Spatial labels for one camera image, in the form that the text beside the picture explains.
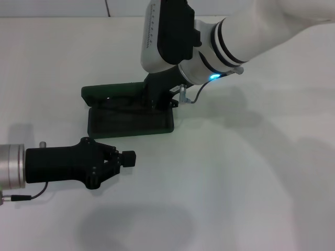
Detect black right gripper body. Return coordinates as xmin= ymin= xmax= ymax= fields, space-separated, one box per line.
xmin=143 ymin=65 xmax=195 ymax=111

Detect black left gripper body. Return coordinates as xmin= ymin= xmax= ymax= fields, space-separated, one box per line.
xmin=25 ymin=136 xmax=120 ymax=190

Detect green glasses case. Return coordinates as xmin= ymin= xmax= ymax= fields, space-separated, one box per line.
xmin=80 ymin=81 xmax=175 ymax=140

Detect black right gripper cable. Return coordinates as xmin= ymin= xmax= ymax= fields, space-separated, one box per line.
xmin=178 ymin=67 xmax=244 ymax=105

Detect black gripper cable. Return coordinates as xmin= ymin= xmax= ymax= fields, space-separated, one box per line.
xmin=178 ymin=67 xmax=244 ymax=105
xmin=0 ymin=141 xmax=50 ymax=207

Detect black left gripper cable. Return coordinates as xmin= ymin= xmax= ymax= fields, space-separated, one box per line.
xmin=0 ymin=141 xmax=50 ymax=207

